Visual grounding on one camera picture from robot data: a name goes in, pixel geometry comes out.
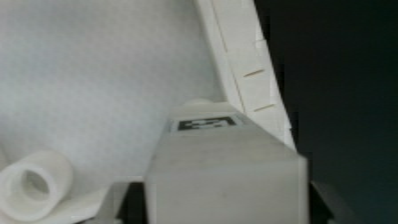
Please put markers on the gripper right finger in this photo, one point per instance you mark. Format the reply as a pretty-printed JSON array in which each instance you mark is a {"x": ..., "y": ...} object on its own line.
[{"x": 330, "y": 210}]

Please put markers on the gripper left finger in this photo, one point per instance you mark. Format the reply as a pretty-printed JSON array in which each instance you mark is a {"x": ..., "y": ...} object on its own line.
[{"x": 124, "y": 207}]

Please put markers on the white desk leg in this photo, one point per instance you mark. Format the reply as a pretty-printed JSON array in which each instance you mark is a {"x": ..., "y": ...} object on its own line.
[{"x": 227, "y": 176}]

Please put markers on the white desk top tray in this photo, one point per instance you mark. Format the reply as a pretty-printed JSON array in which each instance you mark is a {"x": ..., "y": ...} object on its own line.
[{"x": 104, "y": 63}]

